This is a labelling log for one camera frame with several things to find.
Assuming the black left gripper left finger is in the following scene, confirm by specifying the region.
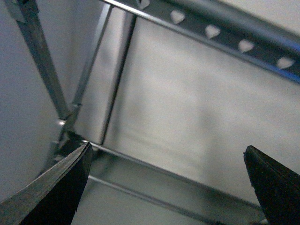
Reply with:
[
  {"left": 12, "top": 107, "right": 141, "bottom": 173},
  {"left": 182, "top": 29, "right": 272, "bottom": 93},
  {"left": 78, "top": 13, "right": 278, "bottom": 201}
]
[{"left": 0, "top": 142, "right": 93, "bottom": 225}]

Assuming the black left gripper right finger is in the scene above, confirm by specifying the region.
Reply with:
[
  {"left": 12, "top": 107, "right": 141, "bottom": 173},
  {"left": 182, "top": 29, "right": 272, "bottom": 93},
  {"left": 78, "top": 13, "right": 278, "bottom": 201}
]
[{"left": 244, "top": 145, "right": 300, "bottom": 225}]

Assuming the grey metal clothes rack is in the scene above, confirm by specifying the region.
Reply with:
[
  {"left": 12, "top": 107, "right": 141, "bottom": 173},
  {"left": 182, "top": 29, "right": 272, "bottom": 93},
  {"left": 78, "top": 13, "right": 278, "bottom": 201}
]
[{"left": 0, "top": 0, "right": 300, "bottom": 225}]

